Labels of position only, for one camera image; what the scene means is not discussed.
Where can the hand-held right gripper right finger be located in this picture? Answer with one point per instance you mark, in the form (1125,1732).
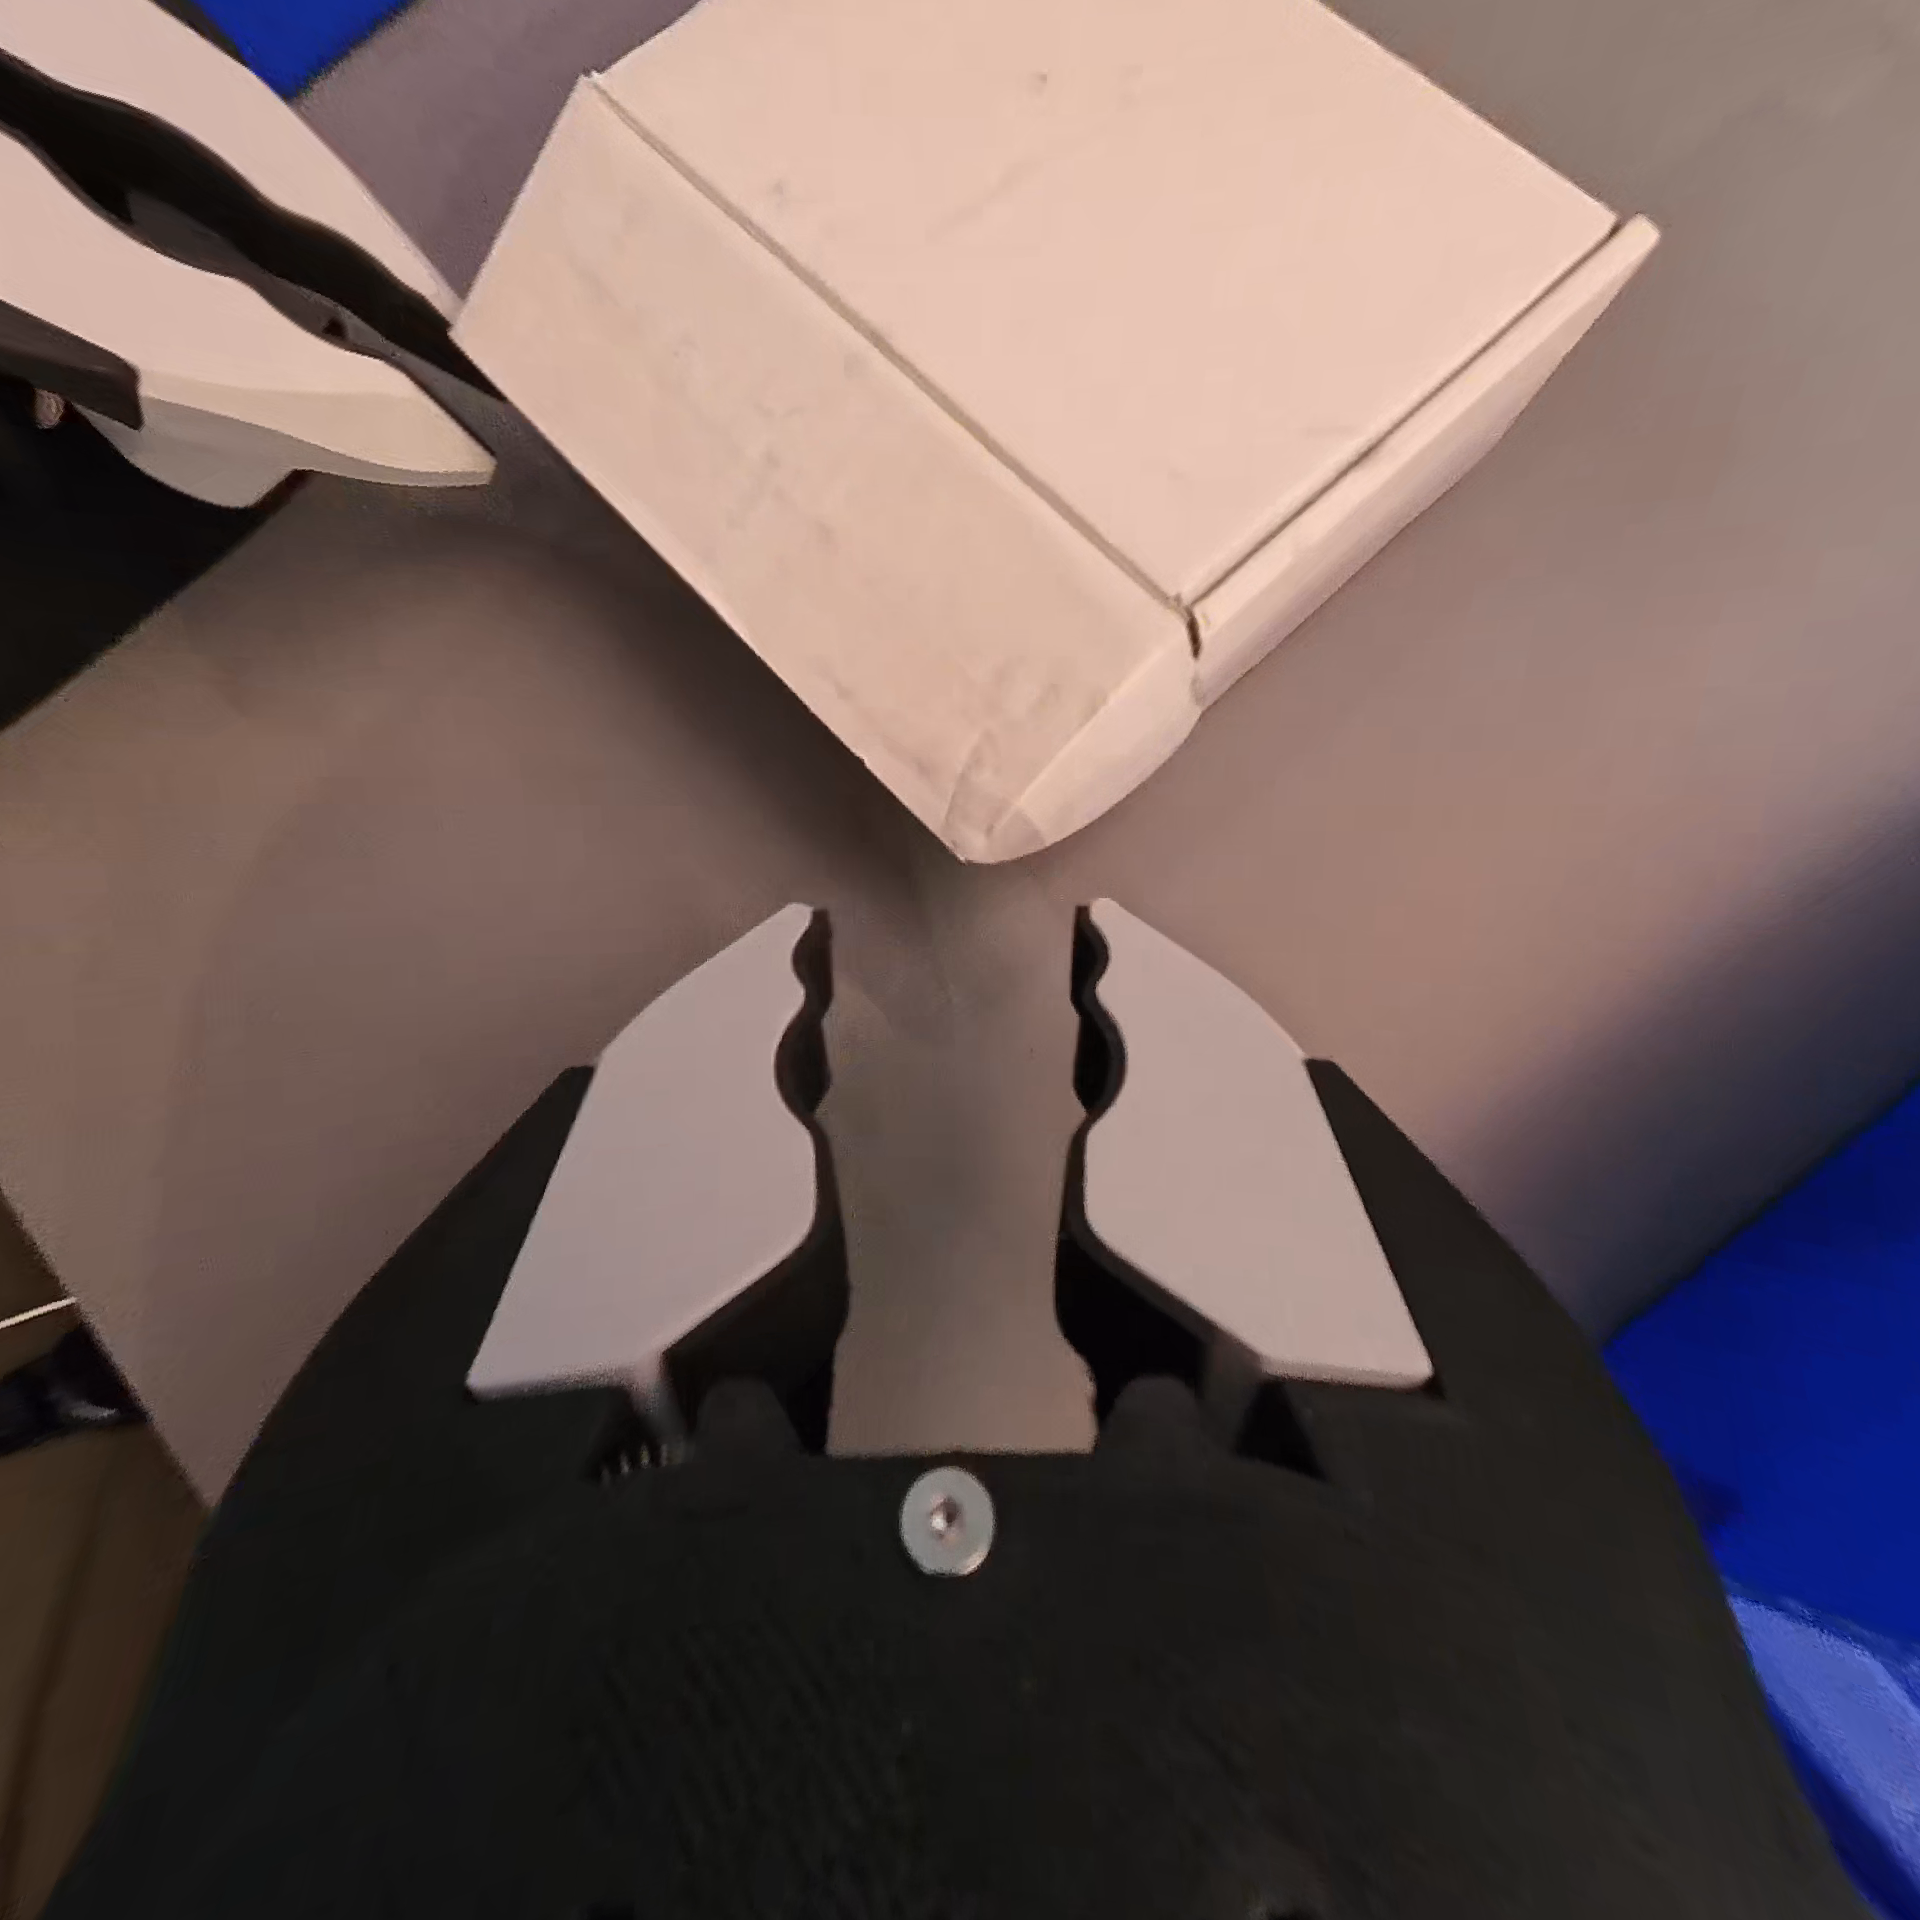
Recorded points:
(1247,1183)

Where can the blue cloth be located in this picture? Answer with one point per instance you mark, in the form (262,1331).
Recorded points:
(299,33)
(1784,1423)

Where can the white cardboard box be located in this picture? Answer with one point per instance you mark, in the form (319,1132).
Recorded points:
(1052,376)

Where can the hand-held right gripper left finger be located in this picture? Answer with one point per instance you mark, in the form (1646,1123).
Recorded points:
(662,1183)

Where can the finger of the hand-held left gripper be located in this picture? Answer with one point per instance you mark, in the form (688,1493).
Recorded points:
(193,333)
(257,106)

